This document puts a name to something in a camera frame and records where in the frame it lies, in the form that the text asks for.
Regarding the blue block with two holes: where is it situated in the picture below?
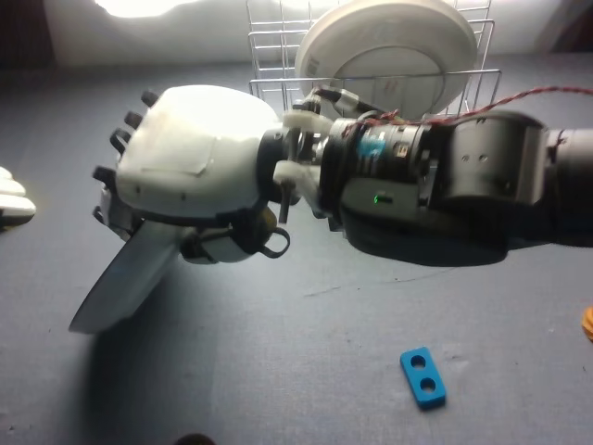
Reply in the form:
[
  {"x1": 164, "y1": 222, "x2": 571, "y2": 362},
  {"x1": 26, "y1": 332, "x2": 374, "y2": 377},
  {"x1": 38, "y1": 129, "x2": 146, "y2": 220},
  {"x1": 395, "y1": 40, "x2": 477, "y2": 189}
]
[{"x1": 398, "y1": 346, "x2": 447, "y2": 412}]

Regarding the silver wire dish rack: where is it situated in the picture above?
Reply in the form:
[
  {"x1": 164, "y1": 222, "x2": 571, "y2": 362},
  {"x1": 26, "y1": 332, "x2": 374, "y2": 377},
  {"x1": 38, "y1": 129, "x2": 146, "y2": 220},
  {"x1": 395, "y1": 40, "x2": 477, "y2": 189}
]
[{"x1": 245, "y1": 0, "x2": 504, "y2": 121}]

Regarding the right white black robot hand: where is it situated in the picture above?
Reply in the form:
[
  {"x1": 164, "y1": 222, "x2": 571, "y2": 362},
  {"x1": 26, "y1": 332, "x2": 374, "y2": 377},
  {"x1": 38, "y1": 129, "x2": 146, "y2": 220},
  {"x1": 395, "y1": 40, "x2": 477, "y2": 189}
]
[{"x1": 92, "y1": 85, "x2": 291, "y2": 265}]

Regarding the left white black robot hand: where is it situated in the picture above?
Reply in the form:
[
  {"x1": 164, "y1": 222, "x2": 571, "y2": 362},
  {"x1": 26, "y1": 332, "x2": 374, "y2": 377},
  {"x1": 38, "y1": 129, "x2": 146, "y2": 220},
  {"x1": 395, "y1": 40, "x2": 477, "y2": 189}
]
[{"x1": 0, "y1": 166, "x2": 37, "y2": 233}]

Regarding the white plate with black rim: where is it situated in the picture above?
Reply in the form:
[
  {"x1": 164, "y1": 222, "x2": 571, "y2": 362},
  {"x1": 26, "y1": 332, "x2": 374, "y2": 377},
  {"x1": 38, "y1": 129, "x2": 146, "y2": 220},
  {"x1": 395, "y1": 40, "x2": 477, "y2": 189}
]
[
  {"x1": 69, "y1": 217, "x2": 183, "y2": 335},
  {"x1": 295, "y1": 0, "x2": 478, "y2": 117}
]

